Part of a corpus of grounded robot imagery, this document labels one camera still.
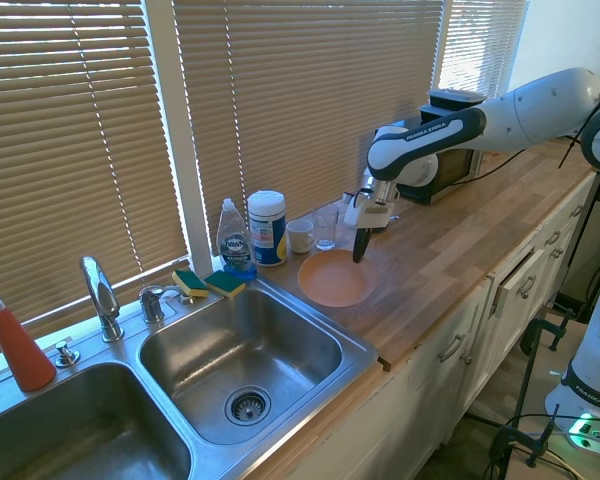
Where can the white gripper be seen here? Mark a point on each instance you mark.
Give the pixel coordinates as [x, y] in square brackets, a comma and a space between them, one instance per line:
[372, 214]

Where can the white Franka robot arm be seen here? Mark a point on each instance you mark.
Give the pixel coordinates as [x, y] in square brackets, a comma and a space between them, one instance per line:
[530, 115]

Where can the white ceramic mug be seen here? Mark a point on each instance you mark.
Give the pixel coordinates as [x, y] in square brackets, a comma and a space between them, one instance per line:
[299, 237]

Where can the stainless steel double sink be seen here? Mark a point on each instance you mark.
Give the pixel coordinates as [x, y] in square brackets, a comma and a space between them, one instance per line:
[250, 345]

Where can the chrome sink faucet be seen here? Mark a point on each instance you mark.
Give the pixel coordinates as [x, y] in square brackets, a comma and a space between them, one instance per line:
[102, 295]

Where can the small chrome sink knob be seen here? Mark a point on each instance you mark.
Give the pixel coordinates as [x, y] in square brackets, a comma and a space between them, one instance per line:
[67, 354]

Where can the clear drinking glass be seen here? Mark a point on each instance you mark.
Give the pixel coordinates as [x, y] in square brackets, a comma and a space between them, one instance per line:
[326, 225]

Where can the orange round plate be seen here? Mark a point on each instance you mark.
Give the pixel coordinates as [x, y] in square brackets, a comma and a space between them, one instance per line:
[332, 282]

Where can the white wipes canister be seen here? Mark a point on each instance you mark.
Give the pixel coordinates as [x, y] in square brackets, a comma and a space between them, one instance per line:
[267, 230]

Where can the black silver toaster oven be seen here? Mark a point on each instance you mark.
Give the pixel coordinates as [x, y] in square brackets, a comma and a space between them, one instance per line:
[452, 167]

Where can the clear dish soap bottle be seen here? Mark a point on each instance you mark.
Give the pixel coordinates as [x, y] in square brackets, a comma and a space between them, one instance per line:
[235, 245]

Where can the yellow green sponge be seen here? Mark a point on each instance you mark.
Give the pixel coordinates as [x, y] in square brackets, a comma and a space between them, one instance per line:
[190, 283]
[225, 284]

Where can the wide beige window blind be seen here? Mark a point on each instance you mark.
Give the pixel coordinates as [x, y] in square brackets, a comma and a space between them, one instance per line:
[75, 150]
[305, 100]

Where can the white kitchen cabinet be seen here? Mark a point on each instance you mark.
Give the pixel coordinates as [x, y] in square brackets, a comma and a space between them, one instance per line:
[430, 400]

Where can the black metal clamp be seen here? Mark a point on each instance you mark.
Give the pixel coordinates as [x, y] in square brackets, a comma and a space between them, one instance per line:
[525, 440]
[535, 332]

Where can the round metal drain strainer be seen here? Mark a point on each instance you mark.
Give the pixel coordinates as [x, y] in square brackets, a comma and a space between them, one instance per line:
[247, 405]

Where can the chrome side sprayer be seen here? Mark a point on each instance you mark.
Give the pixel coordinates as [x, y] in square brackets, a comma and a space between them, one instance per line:
[152, 302]

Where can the narrow beige window blind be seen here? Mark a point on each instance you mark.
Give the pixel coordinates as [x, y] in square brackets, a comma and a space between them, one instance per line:
[480, 45]

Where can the orange spray bottle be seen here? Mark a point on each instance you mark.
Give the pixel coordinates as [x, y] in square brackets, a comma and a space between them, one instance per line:
[22, 350]

